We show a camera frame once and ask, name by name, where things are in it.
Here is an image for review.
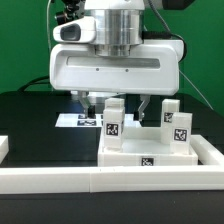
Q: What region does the white right fence rail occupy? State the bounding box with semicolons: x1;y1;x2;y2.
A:
190;135;224;166

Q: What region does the white left fence rail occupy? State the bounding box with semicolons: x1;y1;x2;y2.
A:
0;136;9;164

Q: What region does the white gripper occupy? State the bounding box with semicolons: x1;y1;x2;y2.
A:
49;16;184;120

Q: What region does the black cable bundle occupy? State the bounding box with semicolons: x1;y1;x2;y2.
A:
17;75;53;92

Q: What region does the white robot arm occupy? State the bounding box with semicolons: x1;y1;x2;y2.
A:
50;0;195;120

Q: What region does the thin white cable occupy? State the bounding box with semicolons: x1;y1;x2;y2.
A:
46;0;56;54

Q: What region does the white front fence rail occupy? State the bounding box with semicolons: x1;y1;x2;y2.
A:
0;166;224;194

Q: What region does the white fence rail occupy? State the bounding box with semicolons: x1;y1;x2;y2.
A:
0;166;224;194
0;136;9;164
190;135;224;166

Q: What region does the white square table top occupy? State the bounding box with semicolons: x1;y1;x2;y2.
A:
97;127;198;167

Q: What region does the white marker base plate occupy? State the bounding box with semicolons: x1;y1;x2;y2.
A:
55;113;141;128

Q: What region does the grey cable right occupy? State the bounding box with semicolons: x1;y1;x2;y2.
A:
179;69;215;111

